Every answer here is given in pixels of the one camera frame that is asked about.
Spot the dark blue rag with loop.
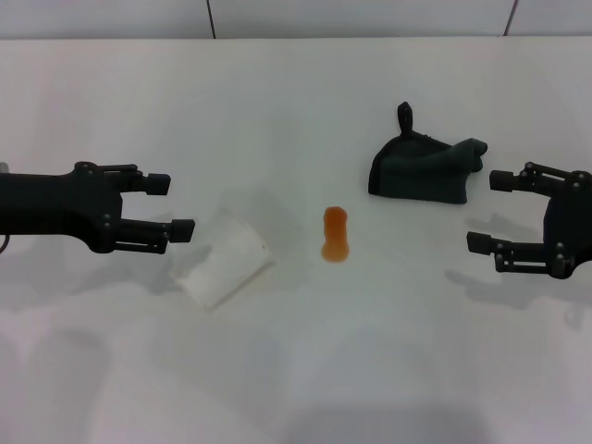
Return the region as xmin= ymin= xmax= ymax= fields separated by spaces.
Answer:
xmin=367 ymin=100 xmax=489 ymax=205

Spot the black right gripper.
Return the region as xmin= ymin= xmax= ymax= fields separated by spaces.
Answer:
xmin=465 ymin=161 xmax=592 ymax=281

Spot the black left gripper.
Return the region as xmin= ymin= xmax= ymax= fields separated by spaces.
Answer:
xmin=0 ymin=161 xmax=197 ymax=255

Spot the brown water stain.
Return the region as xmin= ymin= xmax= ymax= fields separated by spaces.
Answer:
xmin=319 ymin=205 xmax=352 ymax=264

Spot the white paper cup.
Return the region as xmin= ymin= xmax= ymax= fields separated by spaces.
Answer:
xmin=168 ymin=203 xmax=277 ymax=313

